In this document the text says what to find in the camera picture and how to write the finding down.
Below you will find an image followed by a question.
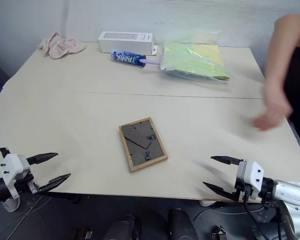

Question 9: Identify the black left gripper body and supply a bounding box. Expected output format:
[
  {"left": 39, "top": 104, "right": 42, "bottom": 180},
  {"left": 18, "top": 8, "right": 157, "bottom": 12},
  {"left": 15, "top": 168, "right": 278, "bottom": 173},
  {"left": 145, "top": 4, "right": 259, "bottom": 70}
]
[{"left": 14, "top": 171, "right": 41, "bottom": 195}]

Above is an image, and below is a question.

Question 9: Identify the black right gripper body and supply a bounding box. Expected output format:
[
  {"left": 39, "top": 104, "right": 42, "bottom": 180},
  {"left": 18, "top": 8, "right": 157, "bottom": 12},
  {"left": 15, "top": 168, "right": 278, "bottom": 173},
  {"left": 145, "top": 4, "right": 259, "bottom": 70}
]
[{"left": 233, "top": 177, "right": 253, "bottom": 202}]

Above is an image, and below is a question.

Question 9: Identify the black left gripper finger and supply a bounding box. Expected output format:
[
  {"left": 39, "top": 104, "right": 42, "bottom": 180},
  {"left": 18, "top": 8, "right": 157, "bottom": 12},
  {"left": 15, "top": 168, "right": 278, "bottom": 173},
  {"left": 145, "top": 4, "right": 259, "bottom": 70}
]
[
  {"left": 37, "top": 172, "right": 72, "bottom": 194},
  {"left": 26, "top": 152, "right": 59, "bottom": 166}
]

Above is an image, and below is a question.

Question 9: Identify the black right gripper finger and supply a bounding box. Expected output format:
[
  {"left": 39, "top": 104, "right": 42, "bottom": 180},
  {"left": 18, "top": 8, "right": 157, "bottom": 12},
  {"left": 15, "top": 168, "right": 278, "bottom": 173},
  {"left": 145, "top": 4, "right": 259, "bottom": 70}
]
[
  {"left": 210, "top": 155, "right": 245, "bottom": 166},
  {"left": 202, "top": 181, "right": 239, "bottom": 202}
]

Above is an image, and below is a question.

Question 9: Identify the person's bare hand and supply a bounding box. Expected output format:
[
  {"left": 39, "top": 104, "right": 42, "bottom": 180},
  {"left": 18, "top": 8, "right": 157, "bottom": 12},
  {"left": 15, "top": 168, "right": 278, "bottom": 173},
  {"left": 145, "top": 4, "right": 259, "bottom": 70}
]
[{"left": 250, "top": 81, "right": 294, "bottom": 132}]

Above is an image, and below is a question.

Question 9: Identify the small white rounded object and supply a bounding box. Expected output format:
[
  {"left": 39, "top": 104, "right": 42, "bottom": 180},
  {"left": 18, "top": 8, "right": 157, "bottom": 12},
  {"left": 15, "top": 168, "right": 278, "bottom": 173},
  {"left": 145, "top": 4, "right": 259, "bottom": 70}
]
[{"left": 199, "top": 198, "right": 219, "bottom": 208}]

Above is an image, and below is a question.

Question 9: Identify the dark rounded shape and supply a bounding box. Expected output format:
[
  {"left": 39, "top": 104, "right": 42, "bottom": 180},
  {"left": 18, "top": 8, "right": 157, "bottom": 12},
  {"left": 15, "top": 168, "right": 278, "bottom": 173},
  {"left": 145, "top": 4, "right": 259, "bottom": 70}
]
[
  {"left": 106, "top": 214, "right": 142, "bottom": 240},
  {"left": 167, "top": 207, "right": 199, "bottom": 240}
]

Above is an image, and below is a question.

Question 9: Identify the plastic bag of yellow-green sheets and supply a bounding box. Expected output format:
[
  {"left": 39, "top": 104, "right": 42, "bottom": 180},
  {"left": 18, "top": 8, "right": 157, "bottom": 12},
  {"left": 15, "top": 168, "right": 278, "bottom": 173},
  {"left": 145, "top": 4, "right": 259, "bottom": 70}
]
[{"left": 159, "top": 29, "right": 231, "bottom": 84}]

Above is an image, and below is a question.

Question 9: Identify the pink crumpled cloth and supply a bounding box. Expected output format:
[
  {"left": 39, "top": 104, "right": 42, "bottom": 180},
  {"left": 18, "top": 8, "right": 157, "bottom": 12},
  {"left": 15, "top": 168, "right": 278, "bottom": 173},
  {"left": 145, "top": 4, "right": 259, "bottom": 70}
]
[{"left": 37, "top": 31, "right": 87, "bottom": 60}]

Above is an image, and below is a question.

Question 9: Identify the white rectangular carton box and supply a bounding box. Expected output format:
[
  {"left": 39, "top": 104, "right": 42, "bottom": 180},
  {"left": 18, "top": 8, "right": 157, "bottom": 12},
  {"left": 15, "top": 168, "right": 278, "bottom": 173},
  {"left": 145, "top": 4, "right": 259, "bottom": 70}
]
[{"left": 97, "top": 30, "right": 158, "bottom": 56}]

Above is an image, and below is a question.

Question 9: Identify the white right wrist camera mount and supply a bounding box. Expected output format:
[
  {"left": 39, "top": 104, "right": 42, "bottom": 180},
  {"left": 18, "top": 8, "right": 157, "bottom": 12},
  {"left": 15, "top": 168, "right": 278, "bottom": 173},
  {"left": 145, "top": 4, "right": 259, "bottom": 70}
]
[{"left": 235, "top": 159, "right": 266, "bottom": 201}]

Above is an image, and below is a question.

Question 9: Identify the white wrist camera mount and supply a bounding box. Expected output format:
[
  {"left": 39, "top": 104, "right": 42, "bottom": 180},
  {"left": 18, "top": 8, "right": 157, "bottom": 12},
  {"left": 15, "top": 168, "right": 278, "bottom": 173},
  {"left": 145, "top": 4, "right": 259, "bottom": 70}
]
[
  {"left": 0, "top": 153, "right": 32, "bottom": 213},
  {"left": 235, "top": 159, "right": 266, "bottom": 201}
]

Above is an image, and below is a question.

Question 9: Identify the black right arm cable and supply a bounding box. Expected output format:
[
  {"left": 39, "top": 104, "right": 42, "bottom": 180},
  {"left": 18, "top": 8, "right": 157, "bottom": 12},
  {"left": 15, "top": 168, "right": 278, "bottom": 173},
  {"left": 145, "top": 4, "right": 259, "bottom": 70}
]
[{"left": 242, "top": 191, "right": 295, "bottom": 240}]

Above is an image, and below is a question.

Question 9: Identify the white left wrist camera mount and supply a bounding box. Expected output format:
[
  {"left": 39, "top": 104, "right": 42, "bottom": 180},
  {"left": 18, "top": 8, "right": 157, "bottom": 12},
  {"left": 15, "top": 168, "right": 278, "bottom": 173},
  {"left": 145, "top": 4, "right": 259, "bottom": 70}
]
[{"left": 0, "top": 153, "right": 32, "bottom": 213}]

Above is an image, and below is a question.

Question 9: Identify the wooden picture frame face down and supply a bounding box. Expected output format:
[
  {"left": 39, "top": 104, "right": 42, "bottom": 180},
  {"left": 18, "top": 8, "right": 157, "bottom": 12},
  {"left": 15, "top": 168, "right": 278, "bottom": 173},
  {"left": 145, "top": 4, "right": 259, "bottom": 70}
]
[{"left": 118, "top": 116, "right": 169, "bottom": 174}]

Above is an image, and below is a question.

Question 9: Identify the blue lint roller purple handle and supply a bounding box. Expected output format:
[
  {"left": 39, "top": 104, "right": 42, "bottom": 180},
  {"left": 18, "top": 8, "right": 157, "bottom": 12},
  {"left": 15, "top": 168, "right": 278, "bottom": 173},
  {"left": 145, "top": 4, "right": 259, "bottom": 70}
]
[{"left": 110, "top": 48, "right": 162, "bottom": 69}]

